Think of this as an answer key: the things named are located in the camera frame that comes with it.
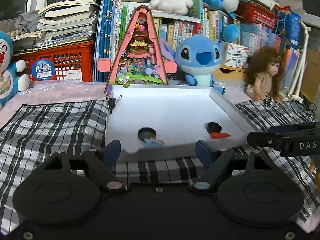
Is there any Stitch plush toy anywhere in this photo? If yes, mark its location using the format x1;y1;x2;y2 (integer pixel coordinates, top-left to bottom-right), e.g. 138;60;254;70
159;34;225;94

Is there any black round lid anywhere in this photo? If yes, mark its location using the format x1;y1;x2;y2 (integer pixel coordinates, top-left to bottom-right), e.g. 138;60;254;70
138;127;156;142

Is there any black round puck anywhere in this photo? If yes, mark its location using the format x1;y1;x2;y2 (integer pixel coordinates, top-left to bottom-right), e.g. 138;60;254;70
206;122;222;134

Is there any brown haired doll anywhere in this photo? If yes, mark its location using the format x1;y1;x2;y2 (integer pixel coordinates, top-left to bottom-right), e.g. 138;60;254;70
245;46;285;103

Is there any pink triangular diorama house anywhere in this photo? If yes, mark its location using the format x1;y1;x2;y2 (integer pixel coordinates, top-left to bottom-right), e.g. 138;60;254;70
98;5;177;97

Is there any Doraemon plush toy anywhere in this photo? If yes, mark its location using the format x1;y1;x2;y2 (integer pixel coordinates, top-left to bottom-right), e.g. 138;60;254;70
0;31;30;108

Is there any binder clip on box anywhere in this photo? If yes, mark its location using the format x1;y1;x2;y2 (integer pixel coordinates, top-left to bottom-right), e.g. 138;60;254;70
106;95;122;114

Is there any white pencil pattern box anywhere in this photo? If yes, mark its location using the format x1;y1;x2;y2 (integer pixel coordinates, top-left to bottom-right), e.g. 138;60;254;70
223;42;249;69

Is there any blue paper bag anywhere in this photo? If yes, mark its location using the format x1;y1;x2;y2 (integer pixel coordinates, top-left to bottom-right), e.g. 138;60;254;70
271;5;303;49

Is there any red basket on shelf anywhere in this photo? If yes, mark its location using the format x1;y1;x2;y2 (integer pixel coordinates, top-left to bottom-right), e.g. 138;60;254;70
235;1;278;31

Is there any white shallow cardboard box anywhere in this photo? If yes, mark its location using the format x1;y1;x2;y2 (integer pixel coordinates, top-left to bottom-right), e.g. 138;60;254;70
105;85;255;163

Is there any wooden drawer box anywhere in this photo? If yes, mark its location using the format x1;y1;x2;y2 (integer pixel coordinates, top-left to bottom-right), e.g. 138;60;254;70
213;65;246;82

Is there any row of books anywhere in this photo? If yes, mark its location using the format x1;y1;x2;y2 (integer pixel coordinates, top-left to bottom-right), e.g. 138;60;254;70
93;0;301;83

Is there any blue hair clip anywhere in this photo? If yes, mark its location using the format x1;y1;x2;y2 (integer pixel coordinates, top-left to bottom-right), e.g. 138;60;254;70
144;138;165;147

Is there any brown cardboard board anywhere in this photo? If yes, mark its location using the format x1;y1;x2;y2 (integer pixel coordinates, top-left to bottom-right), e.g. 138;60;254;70
300;49;319;102

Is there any white lamp stand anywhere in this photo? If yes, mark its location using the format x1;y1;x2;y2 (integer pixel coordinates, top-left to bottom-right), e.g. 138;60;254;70
286;20;311;103

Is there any black white plaid cloth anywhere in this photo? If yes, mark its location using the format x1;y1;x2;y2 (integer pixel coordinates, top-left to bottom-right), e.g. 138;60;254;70
1;100;319;234

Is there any red toy carrot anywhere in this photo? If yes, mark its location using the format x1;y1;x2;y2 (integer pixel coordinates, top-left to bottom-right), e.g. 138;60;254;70
210;132;231;139

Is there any red plastic crate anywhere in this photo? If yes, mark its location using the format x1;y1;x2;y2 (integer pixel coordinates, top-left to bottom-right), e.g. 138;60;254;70
12;41;94;82

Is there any stack of books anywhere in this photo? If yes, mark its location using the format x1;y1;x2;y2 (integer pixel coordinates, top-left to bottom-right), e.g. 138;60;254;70
7;0;103;51

